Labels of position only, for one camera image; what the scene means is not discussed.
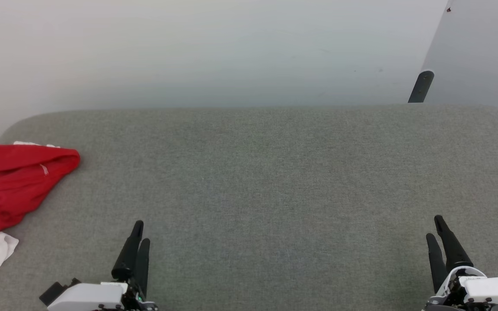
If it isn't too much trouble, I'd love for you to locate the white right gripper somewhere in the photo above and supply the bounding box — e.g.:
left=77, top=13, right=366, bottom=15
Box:
left=422, top=215, right=498, bottom=311

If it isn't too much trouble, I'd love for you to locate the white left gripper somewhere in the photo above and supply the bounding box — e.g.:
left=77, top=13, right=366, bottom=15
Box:
left=47, top=220, right=160, bottom=311

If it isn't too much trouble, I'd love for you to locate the red and white shirt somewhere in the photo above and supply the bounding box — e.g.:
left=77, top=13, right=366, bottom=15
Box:
left=0, top=141, right=81, bottom=280

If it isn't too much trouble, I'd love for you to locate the grey fabric sofa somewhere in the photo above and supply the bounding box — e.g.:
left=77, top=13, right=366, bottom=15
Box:
left=0, top=104, right=498, bottom=311

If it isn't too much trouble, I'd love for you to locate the light grey flat panel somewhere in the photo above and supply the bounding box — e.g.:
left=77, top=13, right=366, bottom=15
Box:
left=422, top=0, right=498, bottom=112

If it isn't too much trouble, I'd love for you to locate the dark grey round post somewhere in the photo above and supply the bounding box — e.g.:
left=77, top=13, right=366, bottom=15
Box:
left=408, top=70, right=435, bottom=103

